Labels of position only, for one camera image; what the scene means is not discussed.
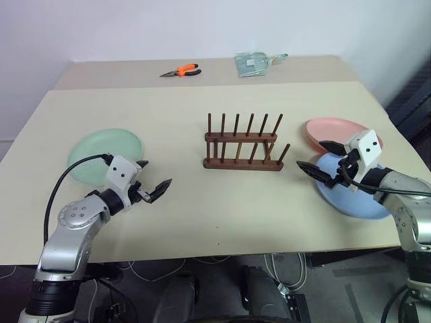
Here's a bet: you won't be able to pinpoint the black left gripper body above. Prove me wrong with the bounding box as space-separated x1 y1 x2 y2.
129 181 153 204

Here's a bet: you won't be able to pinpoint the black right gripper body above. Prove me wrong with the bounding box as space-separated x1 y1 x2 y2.
331 149 360 188

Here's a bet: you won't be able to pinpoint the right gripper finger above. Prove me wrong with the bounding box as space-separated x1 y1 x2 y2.
319 140 346 156
296 160 336 189

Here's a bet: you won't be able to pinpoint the wooden dish rack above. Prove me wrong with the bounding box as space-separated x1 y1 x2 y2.
203 112 291 172

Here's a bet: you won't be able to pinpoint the pink plate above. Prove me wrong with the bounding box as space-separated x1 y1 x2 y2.
305 116 385 153

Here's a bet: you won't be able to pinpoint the blue plate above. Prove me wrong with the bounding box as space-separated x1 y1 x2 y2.
314 153 400 221

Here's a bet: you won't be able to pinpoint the green plate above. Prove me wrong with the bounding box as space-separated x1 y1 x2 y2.
66 128 146 187

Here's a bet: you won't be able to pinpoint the black ribbed object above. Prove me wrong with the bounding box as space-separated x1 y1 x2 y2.
385 56 431 143

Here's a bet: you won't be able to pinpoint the dark rounded shape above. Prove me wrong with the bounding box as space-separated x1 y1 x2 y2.
152 271 200 323
240 264 294 323

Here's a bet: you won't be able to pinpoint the green folded cloth packet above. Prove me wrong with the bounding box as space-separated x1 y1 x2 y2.
234 51 289 79

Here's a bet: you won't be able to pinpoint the black floor box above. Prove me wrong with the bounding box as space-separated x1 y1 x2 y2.
286 293 312 323

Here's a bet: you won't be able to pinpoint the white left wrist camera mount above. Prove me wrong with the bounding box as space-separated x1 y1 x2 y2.
104 155 143 211

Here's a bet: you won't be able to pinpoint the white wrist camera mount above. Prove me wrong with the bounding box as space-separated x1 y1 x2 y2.
343 129 383 193
104 155 143 211

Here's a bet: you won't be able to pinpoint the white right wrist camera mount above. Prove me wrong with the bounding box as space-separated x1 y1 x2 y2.
343 129 383 193

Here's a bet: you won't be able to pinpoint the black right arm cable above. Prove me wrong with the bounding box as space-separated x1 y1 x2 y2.
338 166 431 196

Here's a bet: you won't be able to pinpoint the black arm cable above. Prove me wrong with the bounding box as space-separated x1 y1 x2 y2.
338 166 431 196
43 153 114 247

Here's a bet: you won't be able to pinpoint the white floor cable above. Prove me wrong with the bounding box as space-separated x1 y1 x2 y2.
263 252 308 291
123 256 187 283

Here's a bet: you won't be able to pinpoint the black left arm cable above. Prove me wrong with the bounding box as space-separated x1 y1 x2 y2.
43 153 114 247

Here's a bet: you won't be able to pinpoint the orange handled pliers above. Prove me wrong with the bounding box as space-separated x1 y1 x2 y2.
160 63 203 79

